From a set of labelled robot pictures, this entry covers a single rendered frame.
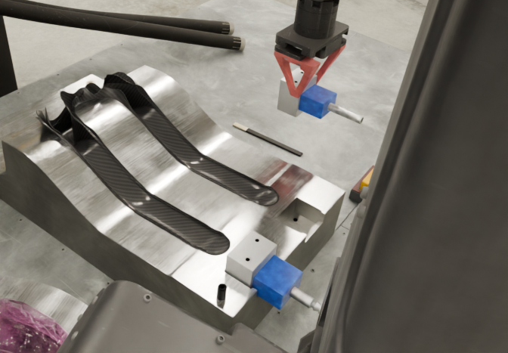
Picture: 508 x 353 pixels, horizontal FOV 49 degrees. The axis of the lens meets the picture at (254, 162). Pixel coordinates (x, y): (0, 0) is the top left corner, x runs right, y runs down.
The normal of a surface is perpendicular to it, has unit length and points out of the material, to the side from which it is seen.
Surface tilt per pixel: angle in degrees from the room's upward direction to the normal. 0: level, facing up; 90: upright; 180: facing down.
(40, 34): 0
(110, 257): 90
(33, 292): 6
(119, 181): 27
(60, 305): 17
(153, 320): 22
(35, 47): 0
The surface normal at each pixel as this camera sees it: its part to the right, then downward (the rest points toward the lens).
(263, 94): 0.10, -0.76
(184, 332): 0.45, -0.62
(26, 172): -0.57, 0.48
